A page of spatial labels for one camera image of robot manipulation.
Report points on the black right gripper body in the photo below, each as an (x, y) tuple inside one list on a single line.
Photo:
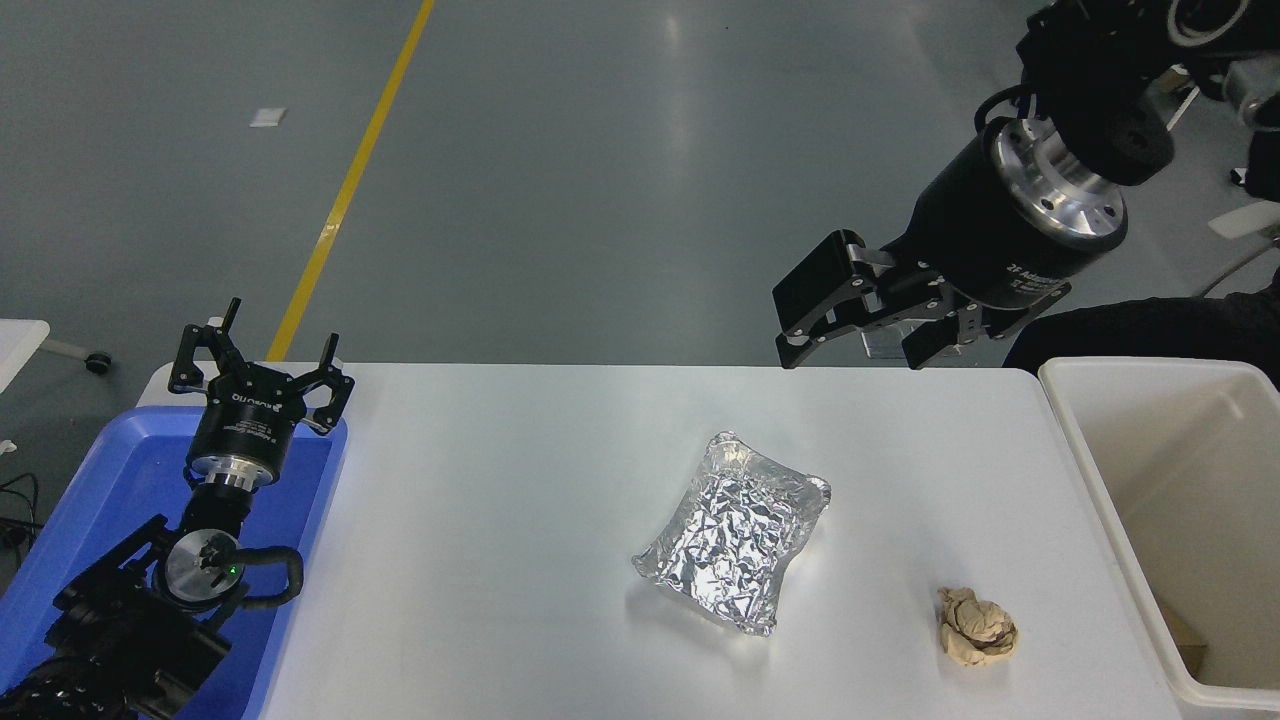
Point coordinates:
[(975, 230)]

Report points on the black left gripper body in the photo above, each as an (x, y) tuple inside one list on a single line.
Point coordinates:
[(245, 420)]

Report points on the silver foil plate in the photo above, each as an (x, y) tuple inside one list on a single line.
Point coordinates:
[(735, 540)]

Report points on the silver floor socket plate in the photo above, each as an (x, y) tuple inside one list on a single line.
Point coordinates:
[(880, 346)]

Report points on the blue plastic tray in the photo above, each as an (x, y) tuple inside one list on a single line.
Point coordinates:
[(130, 480)]

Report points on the white wheeled side table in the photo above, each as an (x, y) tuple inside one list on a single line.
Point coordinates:
[(18, 340)]

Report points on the yellow floor tape line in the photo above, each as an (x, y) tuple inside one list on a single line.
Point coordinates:
[(351, 180)]

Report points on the white chair star base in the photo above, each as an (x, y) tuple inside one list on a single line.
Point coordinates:
[(1245, 220)]

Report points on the crumpled tan paper ball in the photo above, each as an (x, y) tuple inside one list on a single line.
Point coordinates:
[(975, 628)]

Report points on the large pale plastic bin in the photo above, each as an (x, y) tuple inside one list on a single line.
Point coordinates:
[(1180, 500)]

